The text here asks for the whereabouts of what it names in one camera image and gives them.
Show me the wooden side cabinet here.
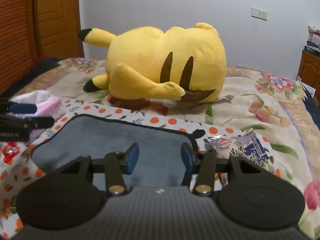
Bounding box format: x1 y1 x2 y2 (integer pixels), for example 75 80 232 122
297 50 320 102

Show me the orange dotted white cloth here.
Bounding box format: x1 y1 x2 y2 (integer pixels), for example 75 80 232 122
0 96 283 240

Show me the red candy wrapper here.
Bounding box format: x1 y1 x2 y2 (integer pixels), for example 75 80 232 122
1 141 20 165

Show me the wooden slatted headboard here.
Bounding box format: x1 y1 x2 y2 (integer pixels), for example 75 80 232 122
0 0 39 93

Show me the purple and grey towel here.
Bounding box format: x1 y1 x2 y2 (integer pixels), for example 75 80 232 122
31 114 205 188

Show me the pink tissue box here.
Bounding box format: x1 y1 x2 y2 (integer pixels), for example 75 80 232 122
5 90 65 143

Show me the yellow Pikachu plush toy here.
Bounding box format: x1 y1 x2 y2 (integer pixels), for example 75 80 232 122
78 22 227 103

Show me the white wall switch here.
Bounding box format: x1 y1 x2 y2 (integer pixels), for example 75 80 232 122
251 8 268 21

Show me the wooden door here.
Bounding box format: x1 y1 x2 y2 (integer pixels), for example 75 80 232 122
33 0 84 59

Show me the stack of books and papers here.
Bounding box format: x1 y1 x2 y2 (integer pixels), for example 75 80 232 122
304 25 320 56

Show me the purple snack packet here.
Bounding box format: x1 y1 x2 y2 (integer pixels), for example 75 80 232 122
204 129 277 174

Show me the floral bed blanket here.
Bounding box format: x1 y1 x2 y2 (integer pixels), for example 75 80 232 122
20 58 319 239

